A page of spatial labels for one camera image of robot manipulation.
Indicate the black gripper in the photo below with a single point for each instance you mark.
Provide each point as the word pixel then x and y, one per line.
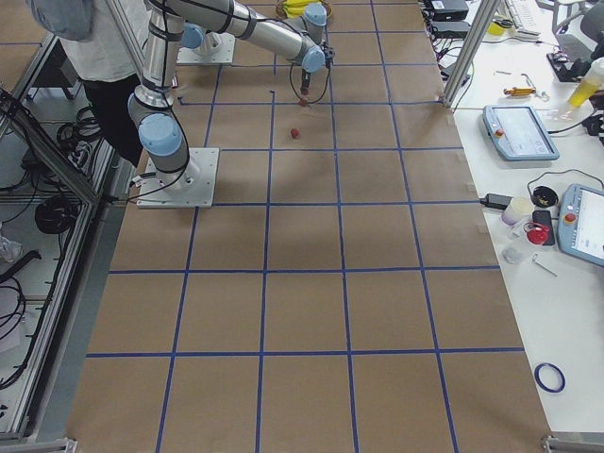
pixel 307 76

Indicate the teach pendant far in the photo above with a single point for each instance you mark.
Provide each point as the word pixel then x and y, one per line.
pixel 518 133

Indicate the red round object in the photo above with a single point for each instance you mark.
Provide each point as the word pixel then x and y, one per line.
pixel 539 234

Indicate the teach pendant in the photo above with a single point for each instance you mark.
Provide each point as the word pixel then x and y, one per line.
pixel 518 133
pixel 580 226

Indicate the yellow banana bunch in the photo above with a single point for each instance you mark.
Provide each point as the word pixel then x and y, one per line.
pixel 291 8

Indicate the yellow spray bottle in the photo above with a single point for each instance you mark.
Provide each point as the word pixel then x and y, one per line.
pixel 589 84

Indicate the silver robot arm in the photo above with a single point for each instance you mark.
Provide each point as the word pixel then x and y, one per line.
pixel 300 40
pixel 151 104

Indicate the blue tape roll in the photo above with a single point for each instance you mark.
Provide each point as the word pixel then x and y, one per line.
pixel 549 377

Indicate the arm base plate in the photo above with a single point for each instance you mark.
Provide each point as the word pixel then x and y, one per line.
pixel 214 50
pixel 195 188

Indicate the person in white shirt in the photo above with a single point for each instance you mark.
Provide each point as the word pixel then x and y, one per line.
pixel 92 43

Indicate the aluminium frame post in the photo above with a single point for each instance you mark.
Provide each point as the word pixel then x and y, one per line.
pixel 484 15

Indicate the teach pendant near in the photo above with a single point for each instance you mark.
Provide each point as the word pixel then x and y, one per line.
pixel 580 226

